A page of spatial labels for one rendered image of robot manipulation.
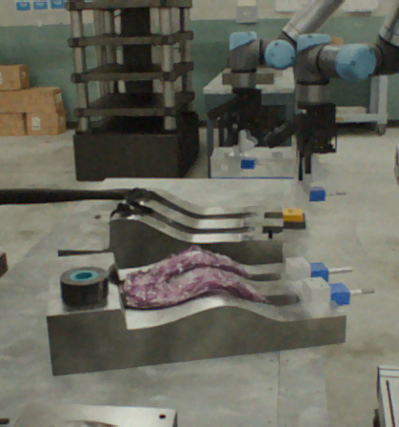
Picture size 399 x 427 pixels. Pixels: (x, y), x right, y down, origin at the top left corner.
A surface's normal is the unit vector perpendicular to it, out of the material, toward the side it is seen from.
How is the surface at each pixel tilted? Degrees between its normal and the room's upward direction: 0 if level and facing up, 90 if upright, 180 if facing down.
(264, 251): 90
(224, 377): 0
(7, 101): 87
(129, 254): 90
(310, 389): 0
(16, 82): 86
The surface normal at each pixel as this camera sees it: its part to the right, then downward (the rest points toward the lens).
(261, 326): 0.18, 0.29
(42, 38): -0.12, 0.30
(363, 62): 0.56, 0.23
